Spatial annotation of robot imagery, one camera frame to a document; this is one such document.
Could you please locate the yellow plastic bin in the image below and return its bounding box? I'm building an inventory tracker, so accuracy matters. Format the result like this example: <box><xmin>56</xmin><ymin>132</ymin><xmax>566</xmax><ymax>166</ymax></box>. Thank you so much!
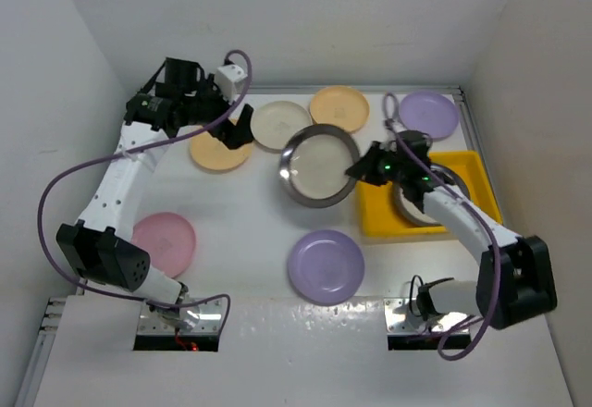
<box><xmin>355</xmin><ymin>151</ymin><xmax>503</xmax><ymax>243</ymax></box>

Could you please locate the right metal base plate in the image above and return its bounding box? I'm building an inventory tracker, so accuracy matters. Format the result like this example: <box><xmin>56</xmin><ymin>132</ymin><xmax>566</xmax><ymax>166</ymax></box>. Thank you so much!
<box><xmin>383</xmin><ymin>297</ymin><xmax>471</xmax><ymax>336</ymax></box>

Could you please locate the aluminium back rail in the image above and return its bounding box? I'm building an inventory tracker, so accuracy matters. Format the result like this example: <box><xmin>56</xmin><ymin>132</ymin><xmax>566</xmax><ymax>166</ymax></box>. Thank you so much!
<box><xmin>248</xmin><ymin>84</ymin><xmax>463</xmax><ymax>95</ymax></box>

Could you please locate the orange plate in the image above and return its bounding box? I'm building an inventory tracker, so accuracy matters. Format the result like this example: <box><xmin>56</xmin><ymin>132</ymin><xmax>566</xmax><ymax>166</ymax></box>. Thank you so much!
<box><xmin>309</xmin><ymin>85</ymin><xmax>370</xmax><ymax>133</ymax></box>
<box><xmin>189</xmin><ymin>131</ymin><xmax>253</xmax><ymax>173</ymax></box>

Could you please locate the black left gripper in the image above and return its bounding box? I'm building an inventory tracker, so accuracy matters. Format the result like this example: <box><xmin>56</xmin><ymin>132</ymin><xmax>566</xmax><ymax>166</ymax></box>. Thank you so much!
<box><xmin>180</xmin><ymin>73</ymin><xmax>252</xmax><ymax>148</ymax></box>

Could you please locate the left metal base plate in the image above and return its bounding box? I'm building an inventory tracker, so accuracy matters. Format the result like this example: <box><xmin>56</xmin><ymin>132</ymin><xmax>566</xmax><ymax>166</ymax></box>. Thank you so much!
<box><xmin>137</xmin><ymin>299</ymin><xmax>227</xmax><ymax>337</ymax></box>

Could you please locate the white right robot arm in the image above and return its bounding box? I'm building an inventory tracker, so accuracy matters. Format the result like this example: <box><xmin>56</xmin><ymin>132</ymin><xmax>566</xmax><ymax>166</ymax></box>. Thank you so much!
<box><xmin>347</xmin><ymin>130</ymin><xmax>558</xmax><ymax>330</ymax></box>

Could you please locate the pink plate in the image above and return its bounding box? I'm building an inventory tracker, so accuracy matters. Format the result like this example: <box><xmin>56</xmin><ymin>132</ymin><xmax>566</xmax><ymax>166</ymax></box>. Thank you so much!
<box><xmin>131</xmin><ymin>212</ymin><xmax>197</xmax><ymax>278</ymax></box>

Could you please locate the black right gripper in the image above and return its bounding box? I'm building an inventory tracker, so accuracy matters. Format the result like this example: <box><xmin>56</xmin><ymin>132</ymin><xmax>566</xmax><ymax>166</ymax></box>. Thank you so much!
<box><xmin>346</xmin><ymin>141</ymin><xmax>408</xmax><ymax>187</ymax></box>

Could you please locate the aluminium left rail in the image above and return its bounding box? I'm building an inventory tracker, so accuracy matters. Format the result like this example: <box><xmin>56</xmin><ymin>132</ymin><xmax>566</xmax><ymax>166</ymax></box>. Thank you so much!
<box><xmin>14</xmin><ymin>296</ymin><xmax>68</xmax><ymax>407</ymax></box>

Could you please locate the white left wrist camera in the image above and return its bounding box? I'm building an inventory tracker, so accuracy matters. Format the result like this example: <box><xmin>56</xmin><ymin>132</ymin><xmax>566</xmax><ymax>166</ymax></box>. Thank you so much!
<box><xmin>214</xmin><ymin>64</ymin><xmax>248</xmax><ymax>103</ymax></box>

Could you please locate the cream plate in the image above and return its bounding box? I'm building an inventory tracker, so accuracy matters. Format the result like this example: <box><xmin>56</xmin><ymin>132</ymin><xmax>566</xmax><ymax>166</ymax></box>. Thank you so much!
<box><xmin>251</xmin><ymin>101</ymin><xmax>313</xmax><ymax>151</ymax></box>

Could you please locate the purple plate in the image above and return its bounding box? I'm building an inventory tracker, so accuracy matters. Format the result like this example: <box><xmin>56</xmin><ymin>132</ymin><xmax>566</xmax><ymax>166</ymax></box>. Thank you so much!
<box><xmin>399</xmin><ymin>91</ymin><xmax>460</xmax><ymax>140</ymax></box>
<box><xmin>287</xmin><ymin>229</ymin><xmax>365</xmax><ymax>306</ymax></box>

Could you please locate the orange plate back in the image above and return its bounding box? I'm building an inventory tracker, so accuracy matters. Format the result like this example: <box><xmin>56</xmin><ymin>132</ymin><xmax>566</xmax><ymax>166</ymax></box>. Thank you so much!
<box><xmin>309</xmin><ymin>85</ymin><xmax>370</xmax><ymax>133</ymax></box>

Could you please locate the metal base plate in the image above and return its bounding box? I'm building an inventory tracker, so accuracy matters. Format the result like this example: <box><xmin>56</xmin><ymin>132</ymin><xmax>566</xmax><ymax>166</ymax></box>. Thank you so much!
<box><xmin>137</xmin><ymin>299</ymin><xmax>227</xmax><ymax>337</ymax></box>
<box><xmin>383</xmin><ymin>297</ymin><xmax>471</xmax><ymax>336</ymax></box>

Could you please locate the purple plate front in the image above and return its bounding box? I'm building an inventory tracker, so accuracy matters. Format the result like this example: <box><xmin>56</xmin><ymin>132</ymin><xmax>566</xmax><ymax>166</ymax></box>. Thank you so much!
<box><xmin>287</xmin><ymin>229</ymin><xmax>365</xmax><ymax>306</ymax></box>

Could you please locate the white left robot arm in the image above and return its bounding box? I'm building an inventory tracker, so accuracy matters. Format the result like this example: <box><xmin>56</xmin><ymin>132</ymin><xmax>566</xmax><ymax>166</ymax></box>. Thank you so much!
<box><xmin>55</xmin><ymin>57</ymin><xmax>253</xmax><ymax>324</ymax></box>

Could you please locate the steel rimmed plate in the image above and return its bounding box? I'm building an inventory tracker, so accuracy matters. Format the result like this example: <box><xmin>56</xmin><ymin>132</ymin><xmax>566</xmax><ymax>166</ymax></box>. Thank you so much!
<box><xmin>278</xmin><ymin>124</ymin><xmax>360</xmax><ymax>209</ymax></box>

